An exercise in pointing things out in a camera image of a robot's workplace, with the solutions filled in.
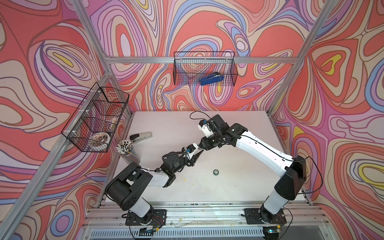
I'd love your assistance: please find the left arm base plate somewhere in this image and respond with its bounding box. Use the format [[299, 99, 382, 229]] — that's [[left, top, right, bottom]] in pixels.
[[125, 209, 167, 226]]

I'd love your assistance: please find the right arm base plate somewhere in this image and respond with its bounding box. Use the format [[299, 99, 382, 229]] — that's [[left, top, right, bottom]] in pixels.
[[241, 208, 287, 226]]

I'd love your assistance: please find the back black wire basket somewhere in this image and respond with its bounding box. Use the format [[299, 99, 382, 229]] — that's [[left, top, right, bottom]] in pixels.
[[173, 50, 238, 87]]

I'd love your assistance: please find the blue stapler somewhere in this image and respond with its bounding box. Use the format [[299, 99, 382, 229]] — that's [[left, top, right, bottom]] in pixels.
[[200, 72, 224, 86]]

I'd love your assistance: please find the left black wire basket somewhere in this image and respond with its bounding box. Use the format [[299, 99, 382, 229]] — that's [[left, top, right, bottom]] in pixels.
[[61, 83, 130, 153]]

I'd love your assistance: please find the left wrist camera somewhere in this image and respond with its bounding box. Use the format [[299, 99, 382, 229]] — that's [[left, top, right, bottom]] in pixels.
[[185, 143, 200, 159]]

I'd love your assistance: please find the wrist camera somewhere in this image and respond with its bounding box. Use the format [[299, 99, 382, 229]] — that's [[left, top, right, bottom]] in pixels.
[[185, 143, 200, 159], [198, 119, 214, 138]]

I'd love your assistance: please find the black wire basket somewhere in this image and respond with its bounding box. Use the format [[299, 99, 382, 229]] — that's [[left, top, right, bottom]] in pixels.
[[61, 83, 130, 153], [173, 50, 238, 87]]

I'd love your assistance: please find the cup of pencils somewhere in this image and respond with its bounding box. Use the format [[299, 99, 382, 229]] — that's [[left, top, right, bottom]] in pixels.
[[116, 140, 141, 164]]

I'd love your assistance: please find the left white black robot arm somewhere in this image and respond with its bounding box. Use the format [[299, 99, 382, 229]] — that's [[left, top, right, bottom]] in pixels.
[[105, 147, 204, 223]]

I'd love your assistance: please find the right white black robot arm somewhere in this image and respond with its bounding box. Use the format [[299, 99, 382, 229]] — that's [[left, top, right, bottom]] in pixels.
[[199, 115, 307, 223]]

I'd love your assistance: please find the grey stapler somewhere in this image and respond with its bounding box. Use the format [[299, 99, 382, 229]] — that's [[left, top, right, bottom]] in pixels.
[[129, 132, 153, 143]]

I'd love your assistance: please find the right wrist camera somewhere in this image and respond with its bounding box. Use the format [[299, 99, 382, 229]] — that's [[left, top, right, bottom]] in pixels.
[[198, 119, 214, 138]]

